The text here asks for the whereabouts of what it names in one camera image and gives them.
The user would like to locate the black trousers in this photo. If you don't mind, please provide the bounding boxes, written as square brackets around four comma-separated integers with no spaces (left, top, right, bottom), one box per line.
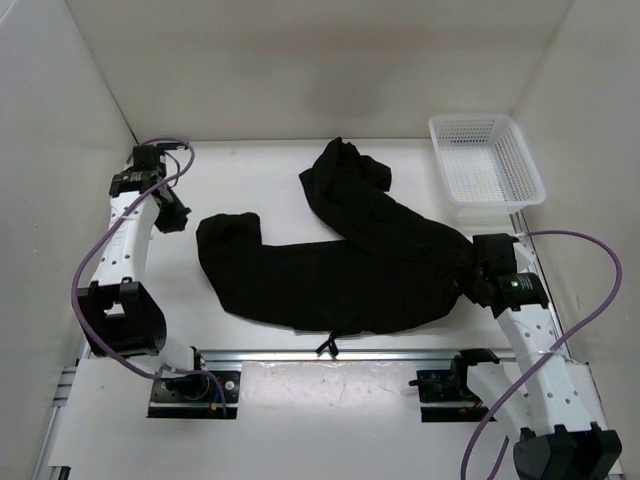
[196,139,476,337]

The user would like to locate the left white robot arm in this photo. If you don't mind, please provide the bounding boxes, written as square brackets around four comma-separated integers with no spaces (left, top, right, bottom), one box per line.
[71,138,210,400]

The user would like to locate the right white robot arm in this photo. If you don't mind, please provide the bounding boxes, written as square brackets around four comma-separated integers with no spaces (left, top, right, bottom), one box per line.
[449,234,623,479]

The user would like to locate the white plastic mesh basket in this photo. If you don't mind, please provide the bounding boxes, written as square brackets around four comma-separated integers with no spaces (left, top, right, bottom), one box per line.
[428,113,546,224]

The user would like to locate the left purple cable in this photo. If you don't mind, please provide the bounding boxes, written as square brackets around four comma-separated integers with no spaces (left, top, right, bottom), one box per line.
[71,137,196,379]

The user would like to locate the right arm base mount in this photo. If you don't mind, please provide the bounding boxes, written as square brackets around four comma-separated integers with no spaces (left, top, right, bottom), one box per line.
[408,349,501,423]

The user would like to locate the aluminium front rail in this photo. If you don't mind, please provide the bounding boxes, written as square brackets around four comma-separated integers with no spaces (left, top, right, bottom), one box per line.
[189,347,516,365]

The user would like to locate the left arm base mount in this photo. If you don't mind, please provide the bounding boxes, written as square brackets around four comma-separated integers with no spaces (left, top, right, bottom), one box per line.
[147,363,242,420]

